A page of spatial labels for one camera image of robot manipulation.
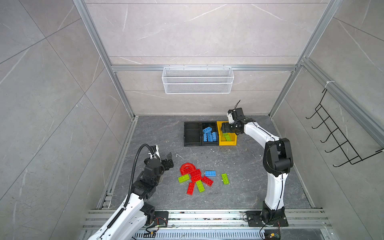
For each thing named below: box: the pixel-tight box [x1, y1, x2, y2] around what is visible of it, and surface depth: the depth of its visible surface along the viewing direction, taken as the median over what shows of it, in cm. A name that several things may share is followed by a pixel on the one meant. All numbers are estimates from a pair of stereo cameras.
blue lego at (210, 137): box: [207, 132, 214, 142], surface depth 106 cm
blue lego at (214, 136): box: [212, 131, 217, 142], surface depth 106 cm
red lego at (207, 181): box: [201, 176, 214, 187], surface depth 87 cm
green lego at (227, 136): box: [223, 132, 232, 141], surface depth 106 cm
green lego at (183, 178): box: [178, 174, 190, 183], surface depth 87 cm
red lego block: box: [190, 169, 202, 183], surface depth 88 cm
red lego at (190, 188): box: [187, 182, 196, 196], surface depth 84 cm
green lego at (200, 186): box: [195, 180, 205, 193], surface depth 84 cm
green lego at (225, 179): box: [221, 173, 230, 185], surface depth 89 cm
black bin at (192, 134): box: [183, 121, 202, 147], surface depth 108 cm
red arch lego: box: [180, 162, 196, 176], surface depth 92 cm
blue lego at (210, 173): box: [205, 170, 217, 177], surface depth 90 cm
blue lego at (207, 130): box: [202, 126, 213, 134], surface depth 107 cm
